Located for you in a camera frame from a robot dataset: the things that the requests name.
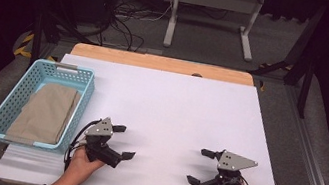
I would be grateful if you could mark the white board table cover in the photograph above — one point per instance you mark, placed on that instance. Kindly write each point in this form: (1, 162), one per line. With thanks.
(183, 109)

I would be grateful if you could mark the white metal stand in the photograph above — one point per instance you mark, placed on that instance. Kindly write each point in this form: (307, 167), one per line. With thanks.
(216, 0)

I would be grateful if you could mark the light blue perforated plastic basket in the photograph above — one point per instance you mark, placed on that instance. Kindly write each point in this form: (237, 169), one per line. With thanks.
(81, 92)

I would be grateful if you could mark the yellow black hazard tape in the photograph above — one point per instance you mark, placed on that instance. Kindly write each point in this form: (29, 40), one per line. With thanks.
(23, 45)

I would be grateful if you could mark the black metal frame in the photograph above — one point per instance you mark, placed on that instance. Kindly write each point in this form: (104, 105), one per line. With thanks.
(307, 62)
(38, 34)

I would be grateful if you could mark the wooden table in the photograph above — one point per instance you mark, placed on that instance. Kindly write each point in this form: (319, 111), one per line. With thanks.
(157, 62)

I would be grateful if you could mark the person's left hand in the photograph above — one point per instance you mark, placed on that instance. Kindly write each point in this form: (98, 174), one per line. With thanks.
(82, 168)

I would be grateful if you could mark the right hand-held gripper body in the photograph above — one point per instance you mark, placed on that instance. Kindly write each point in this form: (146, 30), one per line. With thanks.
(232, 161)

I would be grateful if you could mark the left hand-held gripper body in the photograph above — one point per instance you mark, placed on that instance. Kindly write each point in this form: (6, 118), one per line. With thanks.
(102, 129)

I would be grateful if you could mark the beige pants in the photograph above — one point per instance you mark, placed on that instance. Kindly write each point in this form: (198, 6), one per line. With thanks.
(44, 113)

